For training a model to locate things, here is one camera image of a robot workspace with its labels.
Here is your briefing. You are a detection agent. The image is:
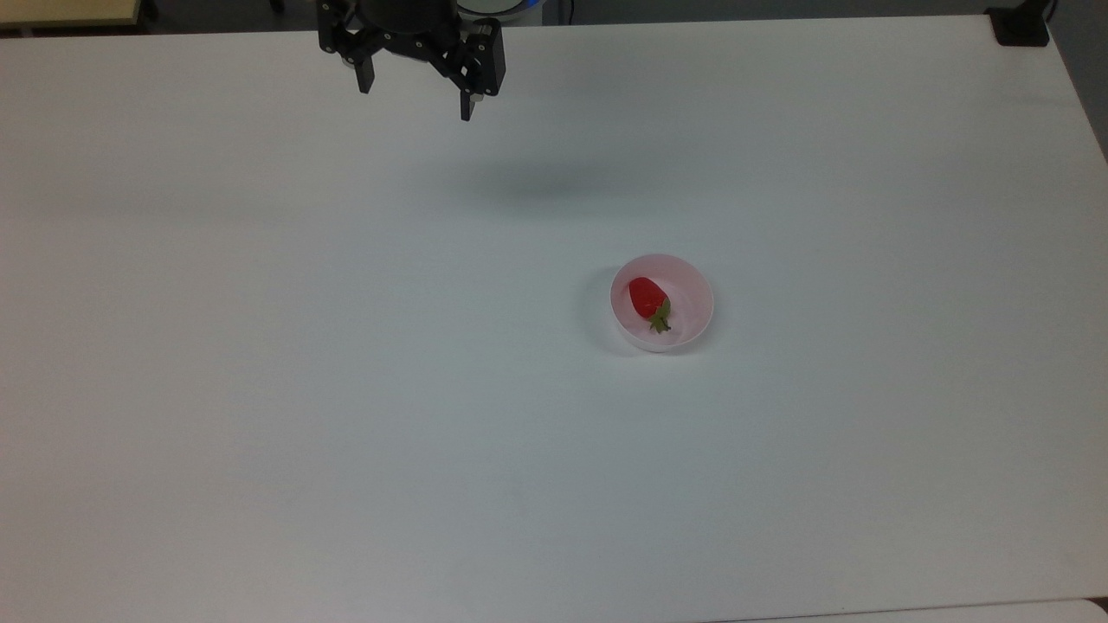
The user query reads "pink plastic bowl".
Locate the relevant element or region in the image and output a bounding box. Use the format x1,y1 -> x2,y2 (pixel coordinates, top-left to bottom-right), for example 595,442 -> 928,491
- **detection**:
609,254 -> 715,353

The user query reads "wooden side table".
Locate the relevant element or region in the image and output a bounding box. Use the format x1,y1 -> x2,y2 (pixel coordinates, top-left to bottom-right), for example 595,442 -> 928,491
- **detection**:
0,0 -> 143,32

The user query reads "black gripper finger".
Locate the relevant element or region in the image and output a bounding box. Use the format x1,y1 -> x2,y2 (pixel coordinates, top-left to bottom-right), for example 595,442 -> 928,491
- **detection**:
339,38 -> 378,95
443,17 -> 508,122

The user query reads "red strawberry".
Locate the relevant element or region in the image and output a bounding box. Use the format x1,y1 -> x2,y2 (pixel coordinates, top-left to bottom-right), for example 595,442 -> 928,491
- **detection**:
628,276 -> 673,334

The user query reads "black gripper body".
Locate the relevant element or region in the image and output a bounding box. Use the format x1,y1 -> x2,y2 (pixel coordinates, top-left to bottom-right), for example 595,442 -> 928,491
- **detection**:
316,0 -> 475,63

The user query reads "black camera stand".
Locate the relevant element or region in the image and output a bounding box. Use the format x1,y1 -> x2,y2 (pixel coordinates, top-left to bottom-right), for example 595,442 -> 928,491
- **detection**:
985,0 -> 1053,48

